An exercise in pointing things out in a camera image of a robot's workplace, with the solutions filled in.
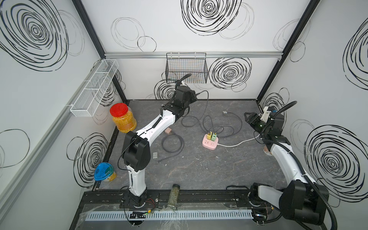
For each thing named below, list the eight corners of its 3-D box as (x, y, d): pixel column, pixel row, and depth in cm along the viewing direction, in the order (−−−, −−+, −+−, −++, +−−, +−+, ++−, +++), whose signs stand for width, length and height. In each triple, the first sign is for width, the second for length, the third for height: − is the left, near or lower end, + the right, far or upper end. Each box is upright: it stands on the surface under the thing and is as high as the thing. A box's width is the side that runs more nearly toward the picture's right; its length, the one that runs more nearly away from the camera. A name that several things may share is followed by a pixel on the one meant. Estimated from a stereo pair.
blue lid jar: (99, 184, 80) (90, 178, 72) (105, 169, 85) (97, 162, 77) (116, 184, 80) (108, 178, 72) (120, 169, 85) (114, 162, 77)
